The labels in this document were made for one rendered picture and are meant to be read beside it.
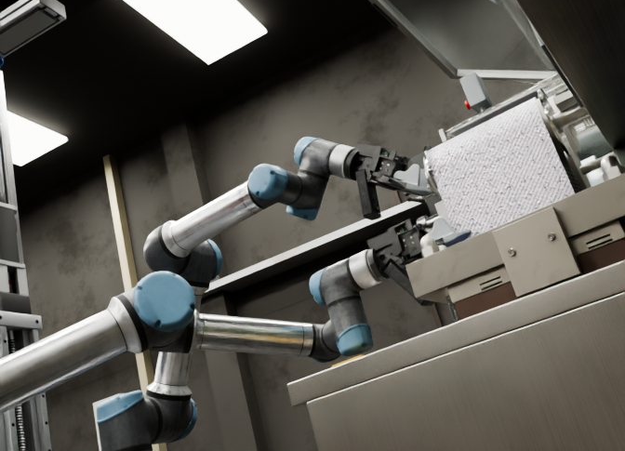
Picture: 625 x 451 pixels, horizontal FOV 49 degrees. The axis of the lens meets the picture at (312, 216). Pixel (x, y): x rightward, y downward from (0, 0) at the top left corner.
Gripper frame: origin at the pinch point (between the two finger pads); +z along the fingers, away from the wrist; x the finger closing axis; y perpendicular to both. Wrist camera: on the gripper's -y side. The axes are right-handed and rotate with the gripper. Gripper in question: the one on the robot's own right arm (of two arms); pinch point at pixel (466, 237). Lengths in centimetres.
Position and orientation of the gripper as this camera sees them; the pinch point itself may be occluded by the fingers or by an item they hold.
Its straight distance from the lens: 136.7
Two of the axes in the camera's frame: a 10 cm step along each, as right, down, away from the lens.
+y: -2.5, -9.0, 3.5
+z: 8.1, -4.0, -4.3
